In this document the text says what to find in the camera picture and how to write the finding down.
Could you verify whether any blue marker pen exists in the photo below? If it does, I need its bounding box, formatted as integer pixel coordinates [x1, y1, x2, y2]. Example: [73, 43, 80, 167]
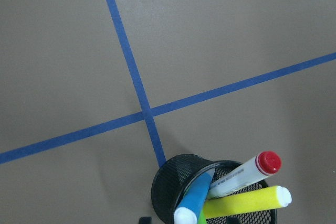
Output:
[173, 169, 215, 224]

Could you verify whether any blue tape strip lengthwise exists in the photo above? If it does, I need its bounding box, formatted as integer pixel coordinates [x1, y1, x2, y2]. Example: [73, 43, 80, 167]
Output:
[106, 0, 166, 166]

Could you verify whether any black mesh pen cup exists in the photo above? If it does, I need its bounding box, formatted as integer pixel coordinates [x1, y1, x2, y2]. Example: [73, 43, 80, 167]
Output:
[151, 154, 277, 223]

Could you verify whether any red capped white marker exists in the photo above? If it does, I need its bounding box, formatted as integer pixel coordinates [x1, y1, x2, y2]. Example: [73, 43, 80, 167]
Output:
[207, 151, 282, 199]

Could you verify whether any green marker pen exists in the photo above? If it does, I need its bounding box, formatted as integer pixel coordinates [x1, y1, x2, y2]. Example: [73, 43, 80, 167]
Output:
[197, 210, 207, 224]

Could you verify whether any yellow highlighter pen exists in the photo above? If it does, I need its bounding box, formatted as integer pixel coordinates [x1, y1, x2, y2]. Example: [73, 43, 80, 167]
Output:
[203, 186, 292, 219]

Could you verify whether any blue tape strip crosswise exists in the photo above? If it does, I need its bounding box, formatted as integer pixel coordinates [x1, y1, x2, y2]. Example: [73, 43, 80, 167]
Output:
[1, 53, 335, 164]

